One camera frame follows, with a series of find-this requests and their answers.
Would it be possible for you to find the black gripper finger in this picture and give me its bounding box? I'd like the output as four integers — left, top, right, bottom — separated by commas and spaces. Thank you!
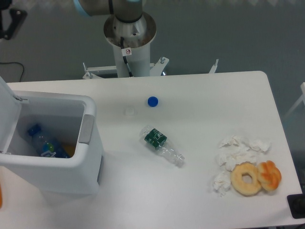
0, 8, 28, 40

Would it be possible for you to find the white trash can lid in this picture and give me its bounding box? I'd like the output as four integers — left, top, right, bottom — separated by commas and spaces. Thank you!
0, 78, 29, 153

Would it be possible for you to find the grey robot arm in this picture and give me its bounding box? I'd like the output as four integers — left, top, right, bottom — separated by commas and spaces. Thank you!
0, 0, 146, 40

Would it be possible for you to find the white trash can body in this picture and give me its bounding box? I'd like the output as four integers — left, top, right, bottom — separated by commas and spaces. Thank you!
0, 91, 104, 194

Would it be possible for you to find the white bottle cap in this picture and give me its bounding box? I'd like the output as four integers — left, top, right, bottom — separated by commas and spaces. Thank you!
124, 106, 137, 116

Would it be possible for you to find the blue bottle cap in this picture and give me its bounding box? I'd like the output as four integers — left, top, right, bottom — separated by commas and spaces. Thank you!
147, 96, 159, 107

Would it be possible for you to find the blue labelled bottle in bin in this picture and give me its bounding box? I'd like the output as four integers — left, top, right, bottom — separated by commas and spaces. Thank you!
27, 124, 70, 158

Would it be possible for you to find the orange item inside bin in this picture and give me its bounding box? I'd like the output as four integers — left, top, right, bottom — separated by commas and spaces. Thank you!
62, 143, 76, 157

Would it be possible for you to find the orange object at left edge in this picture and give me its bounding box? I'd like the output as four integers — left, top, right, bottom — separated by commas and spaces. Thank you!
0, 185, 3, 209

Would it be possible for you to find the clear crushed plastic bottle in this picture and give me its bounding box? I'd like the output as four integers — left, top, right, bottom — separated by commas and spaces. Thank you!
140, 125, 185, 168

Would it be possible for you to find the large crumpled white tissue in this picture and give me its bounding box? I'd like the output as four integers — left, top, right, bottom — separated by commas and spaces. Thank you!
216, 135, 272, 171

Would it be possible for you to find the small crumpled white tissue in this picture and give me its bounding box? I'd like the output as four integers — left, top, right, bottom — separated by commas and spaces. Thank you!
212, 171, 231, 197

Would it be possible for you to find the orange twisted bread roll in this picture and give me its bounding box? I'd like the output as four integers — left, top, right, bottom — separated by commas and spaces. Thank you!
257, 160, 282, 191

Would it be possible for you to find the black device at table corner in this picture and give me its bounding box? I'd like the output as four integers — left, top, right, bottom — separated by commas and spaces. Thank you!
287, 194, 305, 219

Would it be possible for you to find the black cable on floor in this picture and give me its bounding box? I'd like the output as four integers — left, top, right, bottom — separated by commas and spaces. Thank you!
0, 62, 25, 82

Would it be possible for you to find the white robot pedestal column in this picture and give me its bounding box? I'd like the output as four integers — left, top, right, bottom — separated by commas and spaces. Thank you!
104, 12, 156, 78

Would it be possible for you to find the white metal base frame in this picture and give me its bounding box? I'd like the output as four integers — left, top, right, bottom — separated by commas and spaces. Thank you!
82, 56, 220, 80

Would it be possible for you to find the plain ring doughnut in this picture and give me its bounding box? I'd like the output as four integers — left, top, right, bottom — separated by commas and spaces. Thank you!
230, 163, 262, 196

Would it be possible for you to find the white frame at right edge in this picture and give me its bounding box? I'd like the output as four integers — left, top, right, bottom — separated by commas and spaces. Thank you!
284, 82, 305, 119

